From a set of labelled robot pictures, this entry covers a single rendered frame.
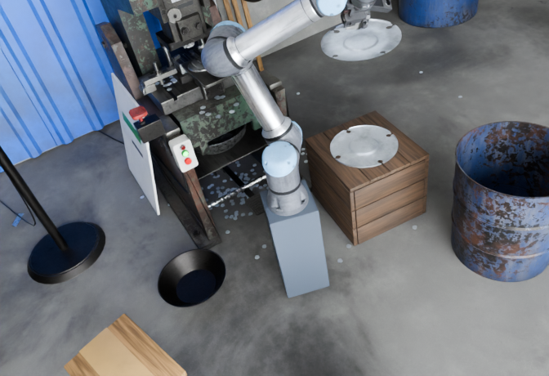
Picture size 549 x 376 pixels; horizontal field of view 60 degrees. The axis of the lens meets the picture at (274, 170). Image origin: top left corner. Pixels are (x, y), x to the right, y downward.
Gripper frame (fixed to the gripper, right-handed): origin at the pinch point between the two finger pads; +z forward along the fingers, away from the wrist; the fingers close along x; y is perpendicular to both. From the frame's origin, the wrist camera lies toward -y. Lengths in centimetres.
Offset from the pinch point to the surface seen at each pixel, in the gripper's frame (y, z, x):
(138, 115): 83, 18, 9
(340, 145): 7, 51, 33
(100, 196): 134, 110, 24
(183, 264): 87, 61, 69
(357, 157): 3, 43, 41
